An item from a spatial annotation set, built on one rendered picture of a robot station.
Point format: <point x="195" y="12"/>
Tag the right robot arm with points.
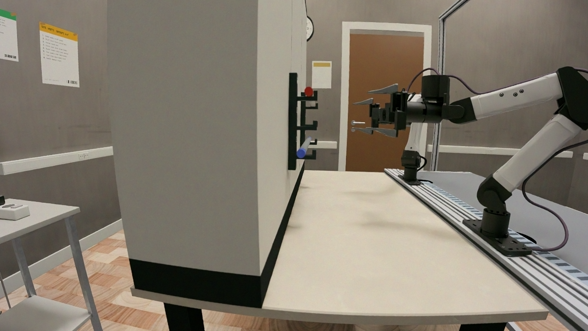
<point x="410" y="158"/>

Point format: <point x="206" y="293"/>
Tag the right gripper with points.
<point x="373" y="125"/>

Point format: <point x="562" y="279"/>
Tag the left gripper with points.
<point x="405" y="111"/>

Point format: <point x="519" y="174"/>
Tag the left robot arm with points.
<point x="567" y="86"/>

